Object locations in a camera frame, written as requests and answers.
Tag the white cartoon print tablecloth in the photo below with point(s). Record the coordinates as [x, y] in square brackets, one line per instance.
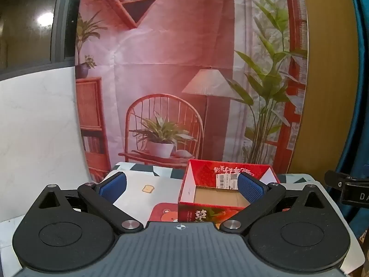
[150, 179]

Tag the printed room scene backdrop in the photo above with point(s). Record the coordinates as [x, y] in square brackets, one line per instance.
[161, 49]

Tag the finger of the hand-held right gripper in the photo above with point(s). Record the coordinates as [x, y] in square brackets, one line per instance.
[335, 180]

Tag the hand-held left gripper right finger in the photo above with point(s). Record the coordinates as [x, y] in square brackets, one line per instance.
[251, 189]

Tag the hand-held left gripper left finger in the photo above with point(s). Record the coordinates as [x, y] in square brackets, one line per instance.
[113, 187]

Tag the red strawberry print cardboard box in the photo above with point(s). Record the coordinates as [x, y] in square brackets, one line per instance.
[199, 212]

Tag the white marble board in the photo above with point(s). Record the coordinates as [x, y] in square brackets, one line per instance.
[37, 135]

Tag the dark window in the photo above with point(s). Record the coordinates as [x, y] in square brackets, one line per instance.
[26, 34]

